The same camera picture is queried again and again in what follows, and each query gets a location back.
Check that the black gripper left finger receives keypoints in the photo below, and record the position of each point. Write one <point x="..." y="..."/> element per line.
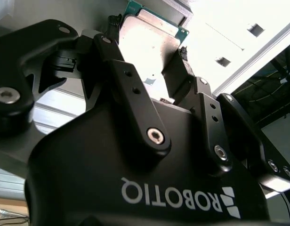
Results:
<point x="135" y="106"/>

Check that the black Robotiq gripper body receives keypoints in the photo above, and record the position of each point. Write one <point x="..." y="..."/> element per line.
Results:
<point x="88" y="176"/>

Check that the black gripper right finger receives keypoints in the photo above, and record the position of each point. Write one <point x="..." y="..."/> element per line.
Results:
<point x="211" y="131"/>

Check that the silver CPU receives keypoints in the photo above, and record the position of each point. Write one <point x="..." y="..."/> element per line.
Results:
<point x="147" y="40"/>

